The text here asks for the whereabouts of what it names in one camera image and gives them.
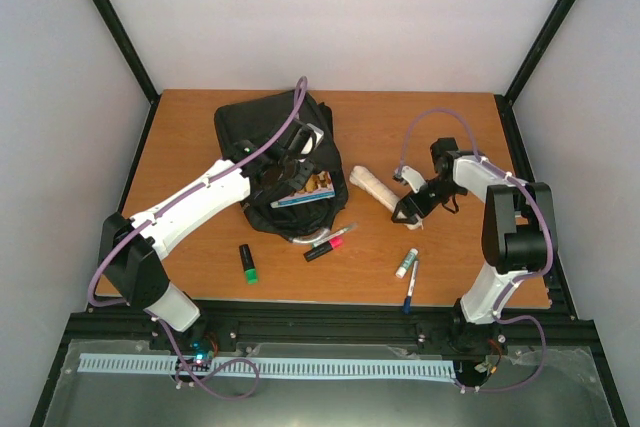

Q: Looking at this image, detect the purple dog picture book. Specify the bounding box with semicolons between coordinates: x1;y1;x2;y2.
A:
270;171;335;208

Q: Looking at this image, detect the light blue cable duct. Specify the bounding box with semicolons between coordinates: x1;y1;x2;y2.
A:
77;353;455;382

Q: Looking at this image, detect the white glue stick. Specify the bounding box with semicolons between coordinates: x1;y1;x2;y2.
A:
395;248;419;279

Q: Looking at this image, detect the slim white pen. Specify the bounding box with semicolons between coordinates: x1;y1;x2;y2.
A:
312;222;358;248

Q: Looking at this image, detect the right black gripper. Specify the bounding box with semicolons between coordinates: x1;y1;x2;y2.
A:
396;178;465;225

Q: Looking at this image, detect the right black frame post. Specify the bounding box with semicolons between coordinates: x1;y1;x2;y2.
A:
502;0;609;103

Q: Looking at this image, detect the black student bag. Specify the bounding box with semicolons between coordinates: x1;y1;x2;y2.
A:
214;90;349;241

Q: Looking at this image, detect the black frame post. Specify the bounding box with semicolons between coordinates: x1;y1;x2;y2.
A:
502;0;609;103
62;0;161;106

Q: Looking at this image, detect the cream quilted pencil case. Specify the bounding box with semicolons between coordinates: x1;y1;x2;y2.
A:
349;165;423;230

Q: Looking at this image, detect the pink highlighter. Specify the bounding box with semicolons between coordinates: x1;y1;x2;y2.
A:
304;237;343;262

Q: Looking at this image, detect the purple cable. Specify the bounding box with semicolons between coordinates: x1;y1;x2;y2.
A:
397;106;556;394
87;75;308;401

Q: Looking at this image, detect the green highlighter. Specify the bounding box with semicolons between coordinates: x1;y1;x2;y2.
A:
239;244;258;285

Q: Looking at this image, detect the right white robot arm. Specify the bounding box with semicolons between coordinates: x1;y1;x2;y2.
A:
392;138;557;325

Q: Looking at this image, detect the left black frame post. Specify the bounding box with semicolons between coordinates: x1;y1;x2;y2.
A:
62;0;161;106

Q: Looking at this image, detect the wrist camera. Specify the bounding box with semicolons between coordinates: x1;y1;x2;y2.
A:
393;165;427;193
301;123;324;156

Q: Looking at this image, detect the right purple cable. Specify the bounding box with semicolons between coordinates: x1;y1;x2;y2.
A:
397;106;556;394

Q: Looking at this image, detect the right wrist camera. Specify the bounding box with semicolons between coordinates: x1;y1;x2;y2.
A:
393;165;427;193

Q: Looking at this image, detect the silver bag handle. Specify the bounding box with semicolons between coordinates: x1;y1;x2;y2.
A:
287;227;330;245

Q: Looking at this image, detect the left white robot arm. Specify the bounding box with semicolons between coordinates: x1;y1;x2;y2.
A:
88;120;325;350

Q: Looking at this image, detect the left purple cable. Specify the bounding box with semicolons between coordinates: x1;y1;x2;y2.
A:
87;75;308;401

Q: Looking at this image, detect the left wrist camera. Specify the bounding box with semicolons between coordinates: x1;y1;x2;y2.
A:
301;123;324;156

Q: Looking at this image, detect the blue whiteboard marker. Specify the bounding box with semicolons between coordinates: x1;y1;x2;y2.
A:
402;259;420;315

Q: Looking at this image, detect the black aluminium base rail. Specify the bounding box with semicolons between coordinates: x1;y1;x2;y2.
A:
69;296;596;363

